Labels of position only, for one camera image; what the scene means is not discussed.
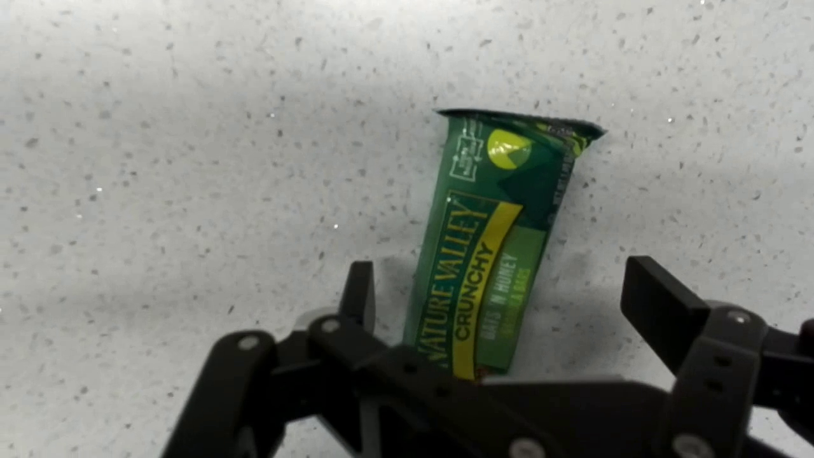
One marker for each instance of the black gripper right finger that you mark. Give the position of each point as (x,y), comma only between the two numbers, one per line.
(726,361)

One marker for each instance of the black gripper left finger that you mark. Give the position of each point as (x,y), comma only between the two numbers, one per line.
(376,401)

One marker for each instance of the green protein bar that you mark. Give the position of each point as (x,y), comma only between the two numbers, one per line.
(496,196)

